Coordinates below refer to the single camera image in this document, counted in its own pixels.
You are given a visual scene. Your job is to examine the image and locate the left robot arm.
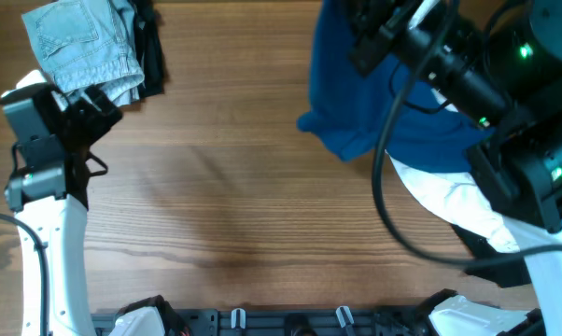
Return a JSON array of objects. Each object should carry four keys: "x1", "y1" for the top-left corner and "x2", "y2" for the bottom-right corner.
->
[{"x1": 3, "y1": 83, "x2": 122, "y2": 335}]

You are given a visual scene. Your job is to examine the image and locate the light blue folded jeans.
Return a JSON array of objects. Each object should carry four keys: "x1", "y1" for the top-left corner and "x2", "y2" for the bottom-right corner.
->
[{"x1": 21, "y1": 0, "x2": 145, "y2": 106}]

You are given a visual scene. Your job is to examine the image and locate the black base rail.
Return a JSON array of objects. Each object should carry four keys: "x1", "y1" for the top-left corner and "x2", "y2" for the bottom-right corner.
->
[{"x1": 90, "y1": 305, "x2": 431, "y2": 336}]

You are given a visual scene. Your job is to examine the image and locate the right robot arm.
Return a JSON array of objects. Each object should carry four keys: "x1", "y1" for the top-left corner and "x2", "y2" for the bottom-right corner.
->
[{"x1": 344, "y1": 1, "x2": 562, "y2": 335}]

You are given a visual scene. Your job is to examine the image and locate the blue shirt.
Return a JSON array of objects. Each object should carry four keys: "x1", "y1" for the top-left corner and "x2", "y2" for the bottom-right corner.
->
[{"x1": 297, "y1": 1, "x2": 491, "y2": 173}]

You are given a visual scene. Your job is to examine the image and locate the left black cable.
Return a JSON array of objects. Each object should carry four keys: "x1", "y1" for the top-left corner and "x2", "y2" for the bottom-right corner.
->
[{"x1": 0, "y1": 209, "x2": 51, "y2": 336}]

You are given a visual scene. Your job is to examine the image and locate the black folded garment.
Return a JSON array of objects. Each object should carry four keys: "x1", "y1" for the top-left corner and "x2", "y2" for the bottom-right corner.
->
[{"x1": 129, "y1": 0, "x2": 165, "y2": 99}]

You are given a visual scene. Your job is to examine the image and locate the white shirt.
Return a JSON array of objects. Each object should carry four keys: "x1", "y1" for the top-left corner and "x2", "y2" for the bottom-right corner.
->
[{"x1": 388, "y1": 88, "x2": 527, "y2": 254}]

